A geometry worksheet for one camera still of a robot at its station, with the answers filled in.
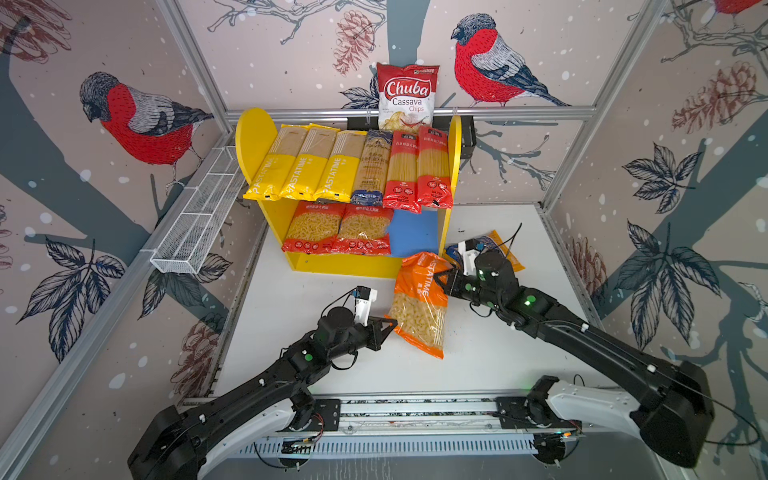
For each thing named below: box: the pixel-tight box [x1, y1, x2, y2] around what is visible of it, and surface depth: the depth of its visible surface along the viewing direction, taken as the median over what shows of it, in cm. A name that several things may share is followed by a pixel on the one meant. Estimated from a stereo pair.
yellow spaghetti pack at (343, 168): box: [314, 130, 368, 203], surface depth 73 cm
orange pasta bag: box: [384, 252, 453, 360], surface depth 76 cm
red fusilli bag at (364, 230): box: [331, 204, 393, 256], surface depth 92 cm
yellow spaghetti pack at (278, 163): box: [243, 124, 311, 201], surface depth 75 cm
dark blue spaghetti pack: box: [351, 130, 393, 206], surface depth 72 cm
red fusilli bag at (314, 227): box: [282, 200, 346, 254], surface depth 93 cm
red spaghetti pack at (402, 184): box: [382, 131, 422, 214], surface depth 70 cm
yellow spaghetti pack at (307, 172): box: [280, 123, 341, 201], surface depth 74 cm
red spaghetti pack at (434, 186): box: [417, 126, 453, 209], surface depth 70 cm
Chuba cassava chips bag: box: [376, 62, 440, 131], surface depth 87 cm
